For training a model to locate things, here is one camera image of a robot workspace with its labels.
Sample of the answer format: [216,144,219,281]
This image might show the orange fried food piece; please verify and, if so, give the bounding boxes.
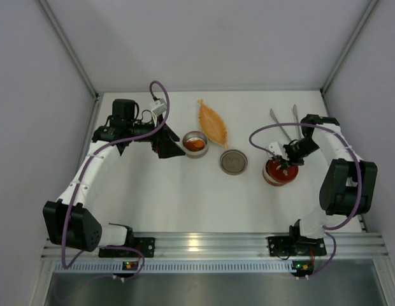
[183,140,205,152]

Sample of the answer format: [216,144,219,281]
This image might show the grey round metal container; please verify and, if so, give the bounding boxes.
[182,131,209,159]

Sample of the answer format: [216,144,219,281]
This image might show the red round metal container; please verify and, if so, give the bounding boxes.
[262,162,299,186]

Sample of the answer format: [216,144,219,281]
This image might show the red round lid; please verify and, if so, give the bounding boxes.
[264,157,300,185]

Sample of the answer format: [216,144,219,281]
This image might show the metal tongs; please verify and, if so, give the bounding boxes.
[269,104,304,143]

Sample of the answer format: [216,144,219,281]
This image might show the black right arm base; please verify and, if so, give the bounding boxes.
[267,236,327,258]

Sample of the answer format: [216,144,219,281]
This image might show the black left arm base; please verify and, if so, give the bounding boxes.
[98,237,155,258]

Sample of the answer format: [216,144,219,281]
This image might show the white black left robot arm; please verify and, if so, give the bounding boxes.
[43,98,185,252]

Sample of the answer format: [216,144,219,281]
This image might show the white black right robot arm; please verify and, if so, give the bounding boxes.
[280,114,378,249]

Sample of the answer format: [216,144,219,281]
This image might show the woven bamboo basket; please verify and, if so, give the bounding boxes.
[197,99,229,149]

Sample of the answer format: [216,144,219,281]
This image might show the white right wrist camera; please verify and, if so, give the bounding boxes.
[268,142,286,158]

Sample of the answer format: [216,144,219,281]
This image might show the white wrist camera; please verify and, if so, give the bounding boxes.
[268,142,286,158]
[150,98,168,120]

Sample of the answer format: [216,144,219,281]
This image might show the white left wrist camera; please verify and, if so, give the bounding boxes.
[150,98,168,120]

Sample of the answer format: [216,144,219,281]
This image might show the aluminium mounting rail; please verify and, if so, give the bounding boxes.
[41,231,388,259]

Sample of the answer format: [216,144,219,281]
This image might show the slotted grey cable duct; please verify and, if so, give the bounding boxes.
[54,260,296,273]

